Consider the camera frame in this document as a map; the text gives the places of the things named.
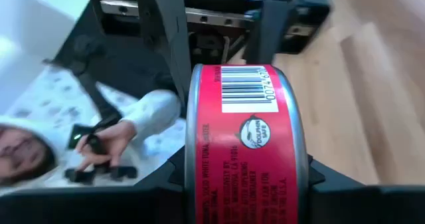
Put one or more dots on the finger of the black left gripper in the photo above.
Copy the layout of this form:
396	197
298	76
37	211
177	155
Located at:
164	28
269	31

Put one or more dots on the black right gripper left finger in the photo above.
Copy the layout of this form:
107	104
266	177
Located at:
99	207

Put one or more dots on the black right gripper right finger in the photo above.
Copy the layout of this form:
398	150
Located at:
365	204

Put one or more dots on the red label tuna can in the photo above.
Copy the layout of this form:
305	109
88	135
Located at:
245	151

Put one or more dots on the person's forearm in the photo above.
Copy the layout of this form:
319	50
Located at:
156	109

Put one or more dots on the person's hand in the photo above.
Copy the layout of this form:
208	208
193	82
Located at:
113	141

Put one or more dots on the person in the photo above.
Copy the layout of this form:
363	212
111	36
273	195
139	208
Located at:
23	154

